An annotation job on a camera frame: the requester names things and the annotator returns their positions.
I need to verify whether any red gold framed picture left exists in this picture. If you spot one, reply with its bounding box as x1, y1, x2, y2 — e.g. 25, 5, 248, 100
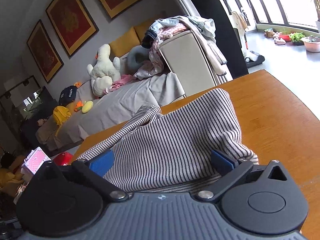
27, 20, 64, 83

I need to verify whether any yellow cushion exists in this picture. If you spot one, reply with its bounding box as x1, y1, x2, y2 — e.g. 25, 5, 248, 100
133, 18, 155, 42
110, 34, 140, 57

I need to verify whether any red gold framed picture middle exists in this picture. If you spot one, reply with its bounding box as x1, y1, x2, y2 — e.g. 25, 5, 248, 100
46, 0, 99, 57

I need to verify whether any pile of clothes on armrest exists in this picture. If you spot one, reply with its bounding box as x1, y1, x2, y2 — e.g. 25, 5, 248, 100
134, 16, 232, 84

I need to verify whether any green potted plant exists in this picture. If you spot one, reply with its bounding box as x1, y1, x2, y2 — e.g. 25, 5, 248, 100
289, 32, 305, 46

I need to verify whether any beige sofa with grey cover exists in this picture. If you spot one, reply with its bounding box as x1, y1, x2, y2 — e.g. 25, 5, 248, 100
35, 29, 233, 152

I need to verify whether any black cap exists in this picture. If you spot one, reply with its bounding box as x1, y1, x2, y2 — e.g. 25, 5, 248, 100
59, 85, 77, 107

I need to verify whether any pink plant basin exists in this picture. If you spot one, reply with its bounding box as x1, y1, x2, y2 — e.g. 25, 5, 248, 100
301, 36, 320, 53

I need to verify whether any pink cloth on sofa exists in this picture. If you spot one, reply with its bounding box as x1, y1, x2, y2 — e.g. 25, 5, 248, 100
103, 74, 136, 94

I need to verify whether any striped knit garment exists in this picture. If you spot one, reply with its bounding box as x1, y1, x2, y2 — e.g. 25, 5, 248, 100
81, 88, 258, 192

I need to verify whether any yellow cushion left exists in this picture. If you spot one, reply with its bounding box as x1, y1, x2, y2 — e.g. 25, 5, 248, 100
110, 34, 140, 57

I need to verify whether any white plush duck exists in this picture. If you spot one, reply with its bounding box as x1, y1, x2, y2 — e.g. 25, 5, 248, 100
87, 44, 121, 97

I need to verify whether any yellow backpack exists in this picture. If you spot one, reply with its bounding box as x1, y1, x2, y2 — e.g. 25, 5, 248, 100
53, 106, 72, 136

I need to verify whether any yellow cushion right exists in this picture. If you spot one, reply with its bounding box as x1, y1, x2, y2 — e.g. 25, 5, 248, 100
133, 18, 155, 42

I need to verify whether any yellow oval plush toy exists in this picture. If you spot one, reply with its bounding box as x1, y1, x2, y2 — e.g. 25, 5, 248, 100
81, 101, 94, 114

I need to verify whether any pink checkered box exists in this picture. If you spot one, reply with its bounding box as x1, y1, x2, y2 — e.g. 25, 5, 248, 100
21, 147, 51, 176

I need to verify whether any black glass cabinet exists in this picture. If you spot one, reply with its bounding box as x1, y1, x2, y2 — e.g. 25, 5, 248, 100
1, 75, 57, 147

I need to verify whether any red round object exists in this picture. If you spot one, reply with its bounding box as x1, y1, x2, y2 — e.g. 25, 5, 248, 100
53, 152, 73, 166

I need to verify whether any grey neck pillow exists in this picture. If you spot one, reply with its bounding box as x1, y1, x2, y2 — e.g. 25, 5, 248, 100
127, 45, 150, 75

